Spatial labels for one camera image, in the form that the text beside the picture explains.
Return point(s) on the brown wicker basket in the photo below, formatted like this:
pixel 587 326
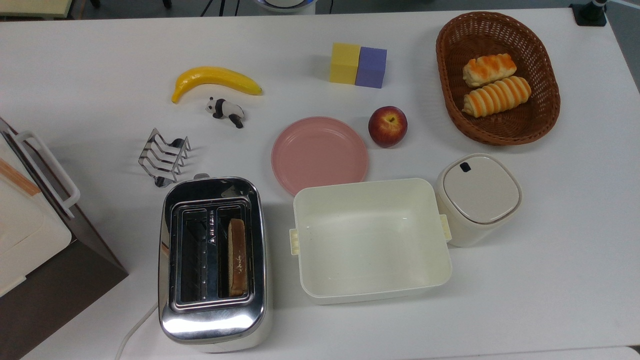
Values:
pixel 500 132

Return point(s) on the purple foam cube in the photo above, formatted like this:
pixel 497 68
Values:
pixel 371 67

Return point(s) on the brown toast slice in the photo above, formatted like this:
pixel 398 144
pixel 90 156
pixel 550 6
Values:
pixel 236 260

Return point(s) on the red apple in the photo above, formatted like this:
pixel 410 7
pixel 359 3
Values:
pixel 387 126

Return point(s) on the yellow banana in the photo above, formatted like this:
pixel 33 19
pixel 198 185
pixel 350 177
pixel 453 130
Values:
pixel 215 79

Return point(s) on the pink round plate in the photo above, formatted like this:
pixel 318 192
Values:
pixel 320 155

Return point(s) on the dark brown stand box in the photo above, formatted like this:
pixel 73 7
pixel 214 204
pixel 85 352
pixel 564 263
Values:
pixel 60 290

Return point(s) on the white lidded bin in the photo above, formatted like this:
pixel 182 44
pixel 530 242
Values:
pixel 479 195

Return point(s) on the black white panda figurine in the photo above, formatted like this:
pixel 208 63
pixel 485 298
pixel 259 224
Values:
pixel 226 110

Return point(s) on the white rectangular plastic tub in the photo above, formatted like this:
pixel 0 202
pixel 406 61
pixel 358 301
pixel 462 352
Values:
pixel 370 240

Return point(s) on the chrome two-slot toaster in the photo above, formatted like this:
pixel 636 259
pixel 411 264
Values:
pixel 212 320

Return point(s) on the pale yellow side table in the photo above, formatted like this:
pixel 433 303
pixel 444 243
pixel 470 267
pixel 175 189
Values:
pixel 35 7

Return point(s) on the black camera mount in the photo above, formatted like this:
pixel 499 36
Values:
pixel 590 12

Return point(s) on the short striped bread roll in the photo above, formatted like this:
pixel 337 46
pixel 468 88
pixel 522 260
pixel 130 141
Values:
pixel 489 69

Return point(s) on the long striped bread roll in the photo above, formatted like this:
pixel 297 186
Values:
pixel 496 96

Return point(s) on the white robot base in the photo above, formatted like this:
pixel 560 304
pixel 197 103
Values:
pixel 285 4

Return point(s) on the yellow foam cube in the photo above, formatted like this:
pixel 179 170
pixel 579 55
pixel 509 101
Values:
pixel 344 63

